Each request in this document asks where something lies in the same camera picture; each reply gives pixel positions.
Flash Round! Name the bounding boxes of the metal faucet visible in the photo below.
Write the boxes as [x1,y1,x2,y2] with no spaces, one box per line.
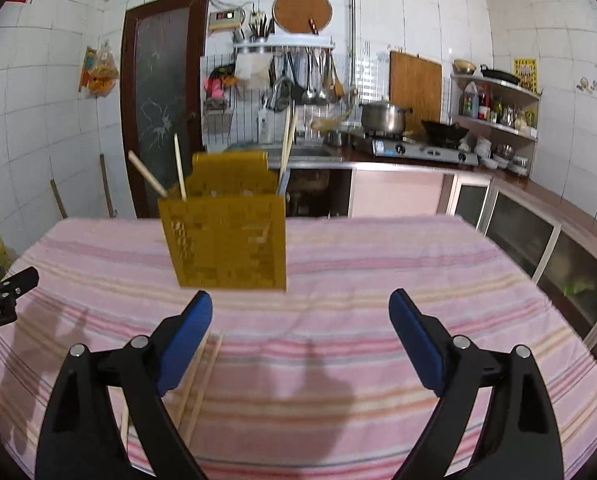
[268,77,296,146]

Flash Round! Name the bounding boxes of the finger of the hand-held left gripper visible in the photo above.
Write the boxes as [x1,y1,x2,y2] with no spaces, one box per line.
[1,266,40,296]

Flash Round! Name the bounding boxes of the red and orange scrubbers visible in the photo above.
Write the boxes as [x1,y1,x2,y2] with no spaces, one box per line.
[203,65,238,103]

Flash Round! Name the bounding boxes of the steel cooking pot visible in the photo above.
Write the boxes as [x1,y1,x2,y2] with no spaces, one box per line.
[359,100,413,136]

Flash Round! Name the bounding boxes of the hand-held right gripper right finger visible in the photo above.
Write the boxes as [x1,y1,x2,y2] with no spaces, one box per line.
[388,288,565,480]

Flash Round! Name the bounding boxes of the pink striped tablecloth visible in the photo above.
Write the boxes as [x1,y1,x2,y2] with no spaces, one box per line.
[0,215,597,480]

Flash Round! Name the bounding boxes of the white wall control box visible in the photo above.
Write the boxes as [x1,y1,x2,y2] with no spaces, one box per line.
[208,8,245,31]

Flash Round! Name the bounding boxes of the yellow perforated utensil holder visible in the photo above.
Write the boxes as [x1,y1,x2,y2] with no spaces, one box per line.
[157,150,288,292]

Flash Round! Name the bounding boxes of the kitchen counter cabinet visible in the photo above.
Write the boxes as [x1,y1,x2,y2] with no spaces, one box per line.
[348,160,597,361]

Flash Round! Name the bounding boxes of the black frying pan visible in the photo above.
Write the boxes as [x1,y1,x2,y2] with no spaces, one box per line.
[479,64,521,86]

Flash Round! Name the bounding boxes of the wooden chopstick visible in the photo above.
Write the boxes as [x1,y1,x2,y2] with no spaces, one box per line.
[173,132,188,202]
[277,127,294,195]
[177,355,204,423]
[127,150,169,199]
[280,110,300,193]
[183,334,225,443]

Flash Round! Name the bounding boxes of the white corner shelf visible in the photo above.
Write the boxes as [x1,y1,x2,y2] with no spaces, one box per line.
[451,72,541,142]

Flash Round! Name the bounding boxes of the knife holder cup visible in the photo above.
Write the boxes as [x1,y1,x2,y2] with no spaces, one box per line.
[246,10,274,43]

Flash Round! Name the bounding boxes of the orange hanging plastic bag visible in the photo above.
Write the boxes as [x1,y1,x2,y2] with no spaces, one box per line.
[78,42,120,98]

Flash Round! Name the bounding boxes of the grey wall pipe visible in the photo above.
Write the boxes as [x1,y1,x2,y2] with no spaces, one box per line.
[347,0,356,91]

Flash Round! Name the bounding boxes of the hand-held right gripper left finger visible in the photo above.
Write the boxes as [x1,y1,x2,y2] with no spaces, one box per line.
[36,290,214,480]

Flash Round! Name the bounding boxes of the gas stove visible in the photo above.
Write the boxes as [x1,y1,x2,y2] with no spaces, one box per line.
[353,132,479,167]

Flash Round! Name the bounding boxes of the white hanging cloth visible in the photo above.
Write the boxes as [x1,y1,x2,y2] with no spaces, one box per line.
[234,52,274,86]

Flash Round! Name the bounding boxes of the large oil bottle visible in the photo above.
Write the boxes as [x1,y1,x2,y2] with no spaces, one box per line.
[461,80,480,118]

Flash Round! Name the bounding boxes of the steel sink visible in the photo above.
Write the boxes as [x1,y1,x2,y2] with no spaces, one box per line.
[223,142,344,166]

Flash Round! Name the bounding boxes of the white soap bottle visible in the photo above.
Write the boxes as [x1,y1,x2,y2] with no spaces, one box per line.
[257,105,275,146]

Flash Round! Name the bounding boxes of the metal wall rack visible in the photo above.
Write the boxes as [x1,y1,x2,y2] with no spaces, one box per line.
[233,34,336,55]

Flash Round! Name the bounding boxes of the round wooden board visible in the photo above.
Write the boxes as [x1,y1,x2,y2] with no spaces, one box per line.
[272,0,334,37]

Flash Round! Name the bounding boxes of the wall sticker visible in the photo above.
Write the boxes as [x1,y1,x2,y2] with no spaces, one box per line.
[575,65,597,93]

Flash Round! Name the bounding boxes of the wooden stick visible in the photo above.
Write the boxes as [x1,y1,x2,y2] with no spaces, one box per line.
[50,178,69,219]
[100,155,116,218]

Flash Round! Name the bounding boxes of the stack of white bowls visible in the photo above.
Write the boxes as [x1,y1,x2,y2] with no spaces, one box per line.
[473,135,531,177]

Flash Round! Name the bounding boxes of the brown door with frosted glass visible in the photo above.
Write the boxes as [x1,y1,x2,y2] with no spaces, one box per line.
[120,0,212,220]

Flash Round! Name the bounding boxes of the black wok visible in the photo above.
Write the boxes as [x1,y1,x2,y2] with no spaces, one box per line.
[421,119,471,148]

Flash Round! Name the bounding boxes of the wooden cutting board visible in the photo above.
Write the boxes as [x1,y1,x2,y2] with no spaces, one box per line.
[389,50,443,126]

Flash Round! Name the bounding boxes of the row of hanging kitchen utensils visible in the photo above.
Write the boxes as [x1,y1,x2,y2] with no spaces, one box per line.
[273,49,346,107]

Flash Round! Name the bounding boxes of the yellow wall poster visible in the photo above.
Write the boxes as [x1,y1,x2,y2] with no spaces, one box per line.
[513,57,538,93]

